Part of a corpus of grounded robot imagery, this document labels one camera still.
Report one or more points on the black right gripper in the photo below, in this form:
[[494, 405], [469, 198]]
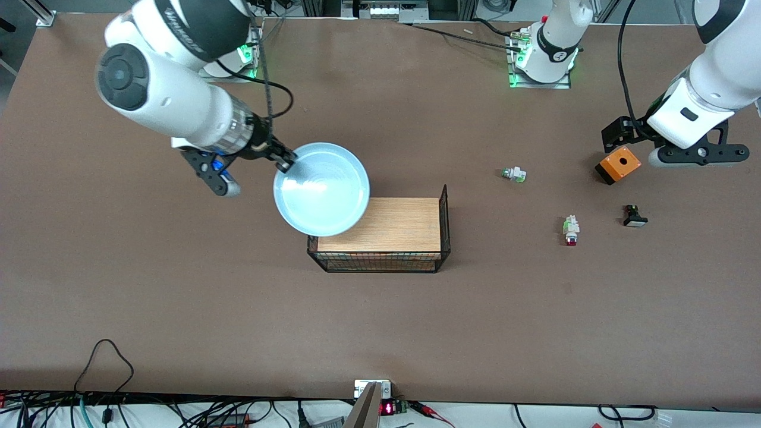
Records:
[[262, 144]]

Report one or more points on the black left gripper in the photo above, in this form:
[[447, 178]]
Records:
[[632, 130]]

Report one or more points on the light blue round plate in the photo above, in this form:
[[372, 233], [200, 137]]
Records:
[[322, 190]]

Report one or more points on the red push button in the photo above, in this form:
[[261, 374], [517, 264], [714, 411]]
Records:
[[571, 229]]

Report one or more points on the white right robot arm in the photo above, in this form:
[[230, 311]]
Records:
[[172, 101]]

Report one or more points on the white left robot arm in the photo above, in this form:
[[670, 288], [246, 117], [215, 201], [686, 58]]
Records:
[[722, 65]]

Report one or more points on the orange button box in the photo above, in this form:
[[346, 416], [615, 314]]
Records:
[[619, 164]]

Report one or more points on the black push button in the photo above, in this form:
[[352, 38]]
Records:
[[634, 216]]

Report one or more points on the small white green connector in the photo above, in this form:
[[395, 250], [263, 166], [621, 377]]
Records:
[[515, 174]]

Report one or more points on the wooden board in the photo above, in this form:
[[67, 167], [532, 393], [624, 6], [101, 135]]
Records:
[[404, 226]]

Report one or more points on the red digit display module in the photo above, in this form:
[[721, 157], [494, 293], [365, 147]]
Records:
[[389, 408]]

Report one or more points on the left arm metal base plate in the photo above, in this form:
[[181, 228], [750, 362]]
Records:
[[538, 84]]

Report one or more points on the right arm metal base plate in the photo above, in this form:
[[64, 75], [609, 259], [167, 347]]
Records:
[[252, 65]]

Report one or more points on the silver camera bracket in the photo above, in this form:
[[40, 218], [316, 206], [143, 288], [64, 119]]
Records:
[[362, 386]]

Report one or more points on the grey camera bar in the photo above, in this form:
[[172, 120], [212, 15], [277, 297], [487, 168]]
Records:
[[364, 410]]

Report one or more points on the aluminium frame profile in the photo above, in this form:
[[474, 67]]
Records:
[[45, 13]]

